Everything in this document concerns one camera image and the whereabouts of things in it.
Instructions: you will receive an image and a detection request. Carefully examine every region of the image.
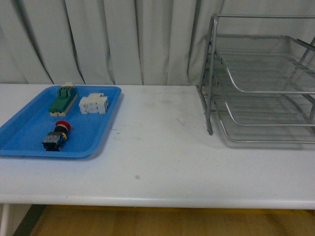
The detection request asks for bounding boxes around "white curtain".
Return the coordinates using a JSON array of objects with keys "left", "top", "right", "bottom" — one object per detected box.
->
[{"left": 0, "top": 0, "right": 315, "bottom": 85}]

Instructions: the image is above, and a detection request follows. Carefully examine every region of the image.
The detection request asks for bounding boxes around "blue plastic tray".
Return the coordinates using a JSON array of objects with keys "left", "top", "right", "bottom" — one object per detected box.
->
[{"left": 0, "top": 86, "right": 122, "bottom": 158}]

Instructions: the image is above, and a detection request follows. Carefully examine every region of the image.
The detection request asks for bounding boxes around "white circuit breaker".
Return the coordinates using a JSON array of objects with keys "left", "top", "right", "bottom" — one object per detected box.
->
[{"left": 79, "top": 93, "right": 109, "bottom": 114}]

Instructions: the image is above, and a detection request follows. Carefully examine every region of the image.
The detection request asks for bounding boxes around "green knife switch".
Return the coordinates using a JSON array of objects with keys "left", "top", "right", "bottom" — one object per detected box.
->
[{"left": 49, "top": 82, "right": 78, "bottom": 117}]

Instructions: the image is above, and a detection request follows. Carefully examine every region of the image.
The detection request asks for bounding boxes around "silver mesh three-tier rack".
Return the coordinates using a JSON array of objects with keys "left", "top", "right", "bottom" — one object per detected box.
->
[{"left": 197, "top": 14, "right": 315, "bottom": 144}]

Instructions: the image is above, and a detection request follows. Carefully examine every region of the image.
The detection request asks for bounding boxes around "red emergency stop button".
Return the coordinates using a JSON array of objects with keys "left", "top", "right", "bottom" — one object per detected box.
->
[{"left": 42, "top": 120, "right": 71, "bottom": 151}]

